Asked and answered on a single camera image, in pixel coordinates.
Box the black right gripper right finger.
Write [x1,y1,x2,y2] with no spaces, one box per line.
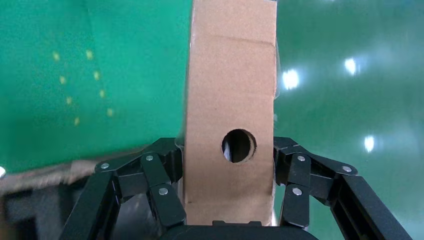
[273,136,413,240]

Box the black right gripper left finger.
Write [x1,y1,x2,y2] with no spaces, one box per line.
[59,137,187,240]

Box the small brown cardboard box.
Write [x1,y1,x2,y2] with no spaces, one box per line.
[183,0,278,227]

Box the large open cardboard carton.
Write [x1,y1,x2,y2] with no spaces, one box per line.
[0,147,157,196]

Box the large green table cloth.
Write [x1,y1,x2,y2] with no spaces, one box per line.
[0,0,194,175]

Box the black foam base sheet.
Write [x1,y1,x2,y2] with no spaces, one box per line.
[0,185,100,240]

